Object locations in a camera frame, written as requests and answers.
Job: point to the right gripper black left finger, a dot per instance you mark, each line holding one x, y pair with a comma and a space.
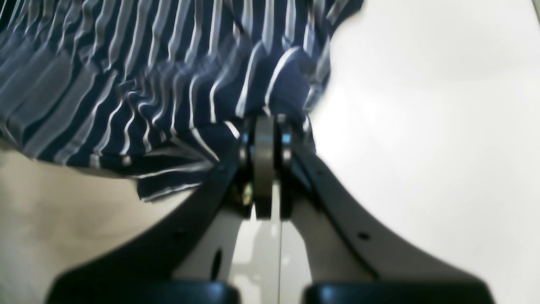
186, 257

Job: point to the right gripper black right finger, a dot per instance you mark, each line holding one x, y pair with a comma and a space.
353, 258

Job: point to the navy white striped t-shirt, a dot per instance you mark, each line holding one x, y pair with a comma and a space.
158, 90

